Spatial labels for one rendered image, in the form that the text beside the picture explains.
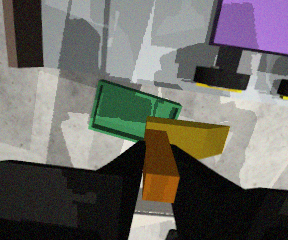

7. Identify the green tray floor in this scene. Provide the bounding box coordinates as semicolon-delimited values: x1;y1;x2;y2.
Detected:
94;85;176;138

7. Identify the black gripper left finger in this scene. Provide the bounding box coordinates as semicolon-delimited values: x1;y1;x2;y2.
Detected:
0;140;146;240

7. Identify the grey ramp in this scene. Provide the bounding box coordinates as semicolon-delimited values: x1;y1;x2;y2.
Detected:
2;0;288;106

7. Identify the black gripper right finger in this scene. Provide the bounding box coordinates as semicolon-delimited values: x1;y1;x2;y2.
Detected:
170;144;288;240

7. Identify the green tray rim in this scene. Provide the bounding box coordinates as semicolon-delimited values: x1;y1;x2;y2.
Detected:
88;79;182;143

